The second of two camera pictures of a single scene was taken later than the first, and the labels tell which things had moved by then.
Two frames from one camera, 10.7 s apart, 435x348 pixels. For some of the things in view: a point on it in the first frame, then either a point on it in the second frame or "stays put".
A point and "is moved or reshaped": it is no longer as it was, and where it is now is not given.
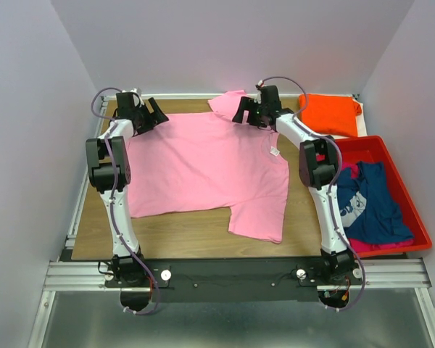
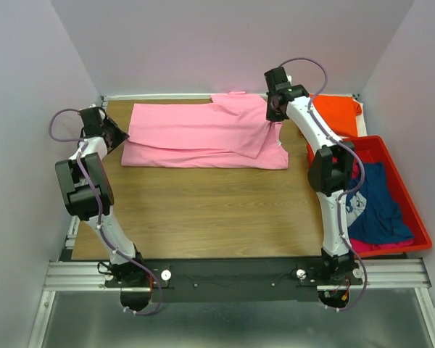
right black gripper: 247,104 -> 271,117
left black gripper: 154,118 -> 121,135
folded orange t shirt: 336,114 stays put
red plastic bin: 353,151 stays put
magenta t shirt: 357,246 stays put
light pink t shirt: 205,161 is moved or reshaped
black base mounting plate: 175,280 stays put
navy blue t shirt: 367,207 stays put
